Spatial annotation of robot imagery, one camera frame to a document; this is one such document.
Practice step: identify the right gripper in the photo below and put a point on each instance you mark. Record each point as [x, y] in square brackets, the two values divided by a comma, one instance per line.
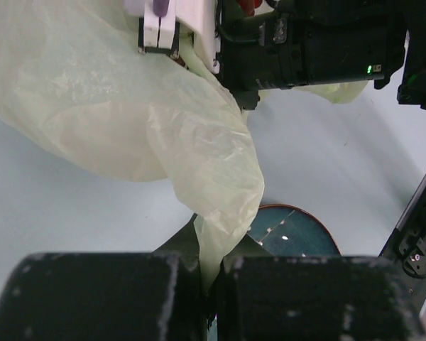
[303, 43]

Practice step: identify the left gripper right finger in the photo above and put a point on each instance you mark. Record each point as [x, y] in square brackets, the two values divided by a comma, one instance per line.
[260, 296]

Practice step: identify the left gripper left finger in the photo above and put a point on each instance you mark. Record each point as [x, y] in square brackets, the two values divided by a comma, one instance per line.
[106, 296]

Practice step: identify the yellow-green plastic bag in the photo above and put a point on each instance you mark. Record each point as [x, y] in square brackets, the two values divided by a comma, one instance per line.
[72, 81]

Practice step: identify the red fake dragon fruit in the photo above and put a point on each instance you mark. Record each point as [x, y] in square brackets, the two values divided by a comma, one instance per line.
[249, 6]

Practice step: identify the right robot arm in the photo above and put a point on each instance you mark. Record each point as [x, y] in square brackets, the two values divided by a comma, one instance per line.
[412, 90]

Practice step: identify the blue ceramic plate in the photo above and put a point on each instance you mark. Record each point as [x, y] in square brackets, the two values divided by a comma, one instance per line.
[286, 230]

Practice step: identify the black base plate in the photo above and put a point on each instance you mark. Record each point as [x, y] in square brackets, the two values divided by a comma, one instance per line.
[406, 246]

